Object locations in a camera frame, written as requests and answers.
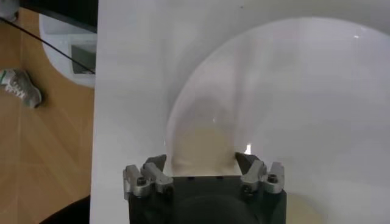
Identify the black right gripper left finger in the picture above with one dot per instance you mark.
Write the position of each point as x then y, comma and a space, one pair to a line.
149, 179

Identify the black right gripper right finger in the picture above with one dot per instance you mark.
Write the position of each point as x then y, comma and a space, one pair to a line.
259, 176

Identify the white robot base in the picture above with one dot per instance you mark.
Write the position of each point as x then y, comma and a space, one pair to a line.
61, 45

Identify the black table foot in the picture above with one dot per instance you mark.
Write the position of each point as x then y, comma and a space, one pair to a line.
70, 213

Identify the large white plate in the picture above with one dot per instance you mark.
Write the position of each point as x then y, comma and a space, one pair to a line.
304, 91

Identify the grey sneaker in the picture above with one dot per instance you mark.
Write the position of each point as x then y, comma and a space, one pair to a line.
22, 88

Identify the dark robot body panel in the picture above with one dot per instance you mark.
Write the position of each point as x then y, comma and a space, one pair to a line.
67, 10

